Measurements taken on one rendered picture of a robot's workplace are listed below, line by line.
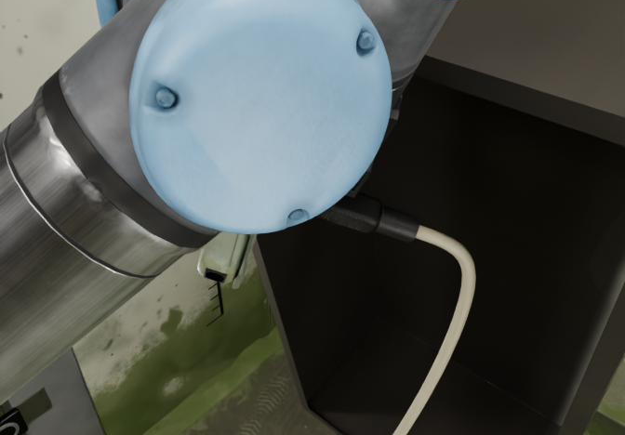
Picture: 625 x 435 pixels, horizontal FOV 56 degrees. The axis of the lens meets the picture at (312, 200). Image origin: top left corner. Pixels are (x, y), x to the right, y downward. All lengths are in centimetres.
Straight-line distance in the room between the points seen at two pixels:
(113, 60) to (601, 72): 40
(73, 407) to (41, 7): 108
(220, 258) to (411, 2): 31
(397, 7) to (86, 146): 21
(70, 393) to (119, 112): 161
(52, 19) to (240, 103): 112
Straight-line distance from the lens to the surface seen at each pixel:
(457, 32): 56
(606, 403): 219
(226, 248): 57
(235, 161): 19
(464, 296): 72
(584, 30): 58
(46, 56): 130
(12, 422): 171
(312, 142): 20
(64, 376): 174
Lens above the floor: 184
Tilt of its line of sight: 37 degrees down
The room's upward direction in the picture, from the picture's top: straight up
